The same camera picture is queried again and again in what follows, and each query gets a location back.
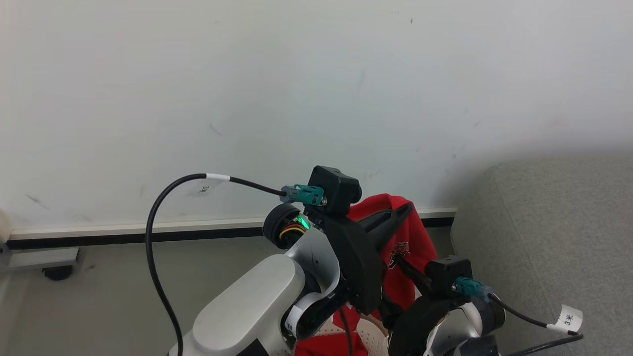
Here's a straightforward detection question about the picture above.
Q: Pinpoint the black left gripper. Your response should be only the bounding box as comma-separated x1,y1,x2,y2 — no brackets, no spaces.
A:
304,202,414,317

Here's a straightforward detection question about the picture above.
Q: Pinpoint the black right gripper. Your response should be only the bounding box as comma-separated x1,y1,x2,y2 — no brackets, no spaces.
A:
387,254,466,356

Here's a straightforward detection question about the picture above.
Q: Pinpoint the red and white garment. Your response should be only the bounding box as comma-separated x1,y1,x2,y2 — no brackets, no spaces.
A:
296,194,438,356

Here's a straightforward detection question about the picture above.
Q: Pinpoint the white perforated laundry basket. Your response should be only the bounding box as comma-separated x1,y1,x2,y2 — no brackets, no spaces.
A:
316,316,392,356

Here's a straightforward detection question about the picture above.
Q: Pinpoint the grey fabric sofa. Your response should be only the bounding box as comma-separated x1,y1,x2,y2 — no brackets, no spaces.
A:
449,157,633,356

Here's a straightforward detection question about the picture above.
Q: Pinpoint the white and black baseboard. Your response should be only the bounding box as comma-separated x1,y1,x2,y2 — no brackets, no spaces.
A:
0,207,456,250

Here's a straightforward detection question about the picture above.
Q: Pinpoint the grey cart base with caster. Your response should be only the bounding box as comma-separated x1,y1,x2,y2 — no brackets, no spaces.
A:
0,246,81,282

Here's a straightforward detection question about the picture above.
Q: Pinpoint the black right arm cable tagged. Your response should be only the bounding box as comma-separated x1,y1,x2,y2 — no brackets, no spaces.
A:
452,277,585,356

